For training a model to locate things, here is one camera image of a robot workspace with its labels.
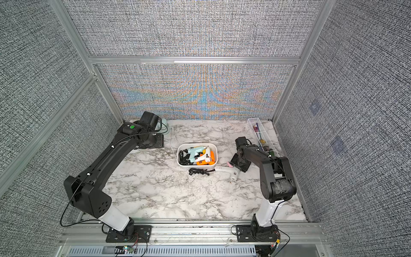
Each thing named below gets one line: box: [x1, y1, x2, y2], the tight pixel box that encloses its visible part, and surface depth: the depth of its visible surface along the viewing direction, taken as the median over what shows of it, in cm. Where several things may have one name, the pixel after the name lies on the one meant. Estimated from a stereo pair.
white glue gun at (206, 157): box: [194, 146, 211, 163], surface depth 95 cm
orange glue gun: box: [196, 150, 216, 166], surface depth 95 cm
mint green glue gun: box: [187, 146, 204, 163], surface depth 97 cm
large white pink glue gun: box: [214, 161, 241, 182], surface depth 93 cm
